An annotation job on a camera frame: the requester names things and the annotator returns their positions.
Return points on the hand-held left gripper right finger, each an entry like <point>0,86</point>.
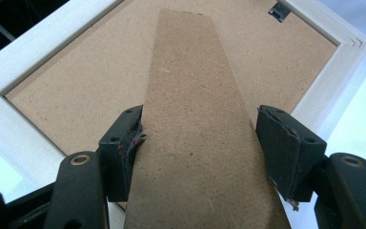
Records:
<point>289,152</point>

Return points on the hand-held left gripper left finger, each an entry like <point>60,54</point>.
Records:
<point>119,152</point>

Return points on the wooden picture frame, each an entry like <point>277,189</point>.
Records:
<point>76,95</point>

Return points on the brown fibreboard frame stand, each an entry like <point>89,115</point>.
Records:
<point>197,127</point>

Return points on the black metal frame clip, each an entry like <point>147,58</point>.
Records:
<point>279,11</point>

